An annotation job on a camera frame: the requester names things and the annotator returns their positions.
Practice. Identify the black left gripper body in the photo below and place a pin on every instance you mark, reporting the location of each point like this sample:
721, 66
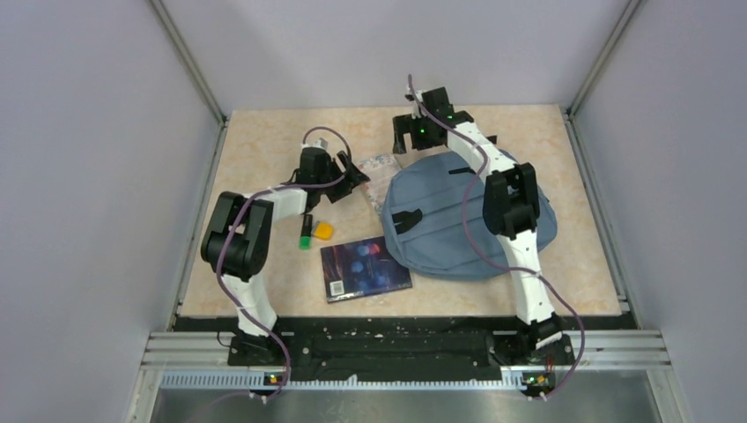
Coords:
332, 173

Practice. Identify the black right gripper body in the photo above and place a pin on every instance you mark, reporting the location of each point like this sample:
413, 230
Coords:
417, 127

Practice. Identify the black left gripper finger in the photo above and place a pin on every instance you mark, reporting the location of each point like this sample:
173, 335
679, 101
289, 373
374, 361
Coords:
344, 161
355, 177

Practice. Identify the floral notebook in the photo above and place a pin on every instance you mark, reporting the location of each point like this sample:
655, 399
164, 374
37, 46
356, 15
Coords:
380, 170

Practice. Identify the dark book underneath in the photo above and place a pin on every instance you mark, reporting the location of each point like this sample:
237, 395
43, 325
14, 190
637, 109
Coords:
359, 269

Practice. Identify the blue student backpack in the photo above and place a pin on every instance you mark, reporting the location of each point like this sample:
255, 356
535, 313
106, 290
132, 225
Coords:
433, 225

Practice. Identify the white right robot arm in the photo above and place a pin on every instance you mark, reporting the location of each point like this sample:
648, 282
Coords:
511, 207

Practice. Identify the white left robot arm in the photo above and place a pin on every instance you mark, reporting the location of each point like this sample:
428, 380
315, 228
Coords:
236, 241

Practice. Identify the orange yellow eraser block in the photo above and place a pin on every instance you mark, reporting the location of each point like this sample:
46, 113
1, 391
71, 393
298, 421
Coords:
323, 231

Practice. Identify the green highlighter pen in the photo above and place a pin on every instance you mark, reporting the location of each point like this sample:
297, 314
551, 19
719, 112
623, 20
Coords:
306, 232

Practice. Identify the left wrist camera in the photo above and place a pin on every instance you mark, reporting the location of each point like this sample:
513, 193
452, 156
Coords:
319, 143

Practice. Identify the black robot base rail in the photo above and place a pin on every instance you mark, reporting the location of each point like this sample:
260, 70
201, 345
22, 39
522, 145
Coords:
404, 349

